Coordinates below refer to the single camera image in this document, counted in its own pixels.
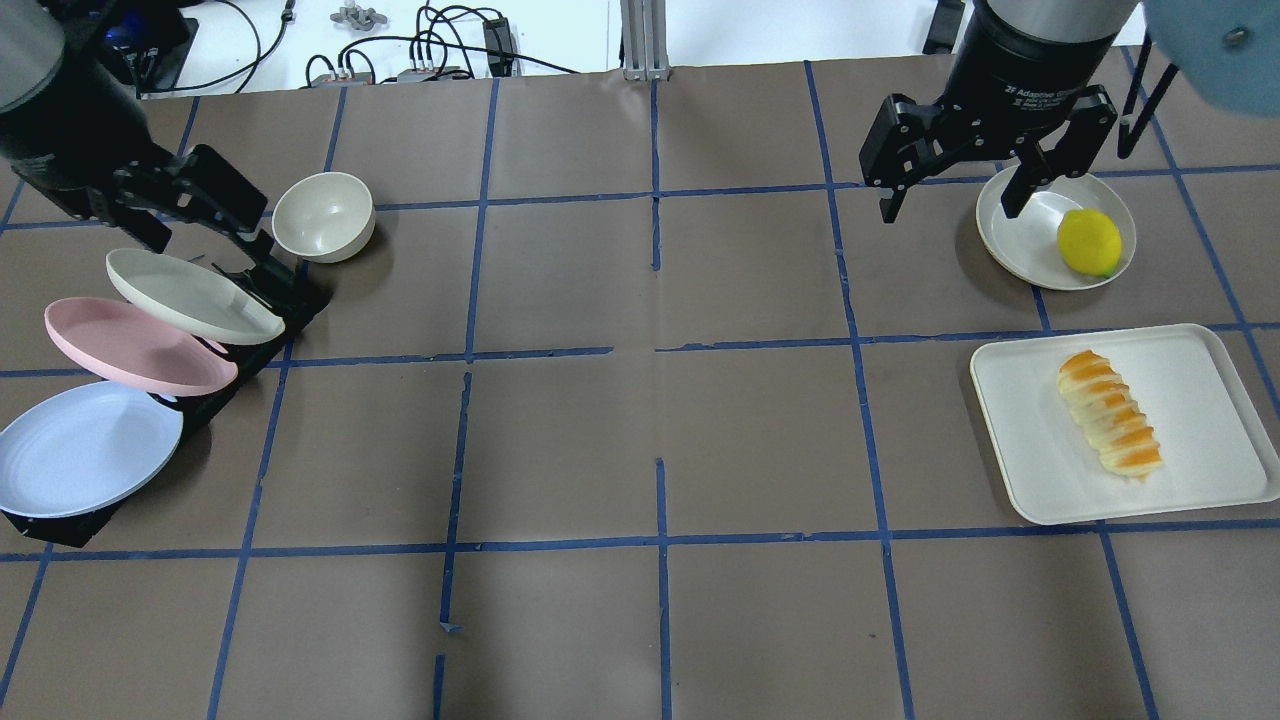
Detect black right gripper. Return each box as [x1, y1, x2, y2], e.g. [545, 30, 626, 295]
[860, 76, 1119, 224]

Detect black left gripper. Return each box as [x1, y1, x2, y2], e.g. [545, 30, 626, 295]
[8, 140, 275, 259]

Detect blue plate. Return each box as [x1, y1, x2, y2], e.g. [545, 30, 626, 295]
[1, 380, 184, 519]

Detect striped bread loaf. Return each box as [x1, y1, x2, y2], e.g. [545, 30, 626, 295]
[1056, 350, 1164, 483]

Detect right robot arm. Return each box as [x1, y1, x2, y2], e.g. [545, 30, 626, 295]
[859, 1, 1277, 223]

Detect cream lemon plate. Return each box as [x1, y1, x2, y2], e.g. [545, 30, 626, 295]
[975, 165, 1137, 291]

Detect pink plate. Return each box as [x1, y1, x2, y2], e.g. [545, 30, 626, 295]
[44, 297, 239, 397]

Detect black plate rack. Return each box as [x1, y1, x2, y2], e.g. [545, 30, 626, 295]
[3, 258, 326, 548]

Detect yellow lemon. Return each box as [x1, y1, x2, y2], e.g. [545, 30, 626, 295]
[1056, 208, 1124, 278]

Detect cream bowl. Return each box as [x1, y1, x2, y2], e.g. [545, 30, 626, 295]
[271, 172, 375, 264]

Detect black device on stand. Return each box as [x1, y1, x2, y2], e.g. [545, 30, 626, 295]
[40, 1, 198, 94]

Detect grey metal fitting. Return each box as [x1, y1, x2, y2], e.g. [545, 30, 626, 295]
[330, 1, 388, 33]

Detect grey usb hub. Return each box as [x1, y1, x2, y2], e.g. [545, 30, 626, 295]
[303, 67, 474, 88]

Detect black power adapter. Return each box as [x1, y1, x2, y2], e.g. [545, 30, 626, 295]
[483, 17, 517, 77]

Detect white rectangular tray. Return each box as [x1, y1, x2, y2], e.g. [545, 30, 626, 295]
[970, 324, 1277, 525]

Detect black cables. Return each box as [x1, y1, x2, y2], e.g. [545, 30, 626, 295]
[140, 0, 581, 94]

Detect aluminium frame post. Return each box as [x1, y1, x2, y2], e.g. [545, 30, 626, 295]
[620, 0, 671, 82]

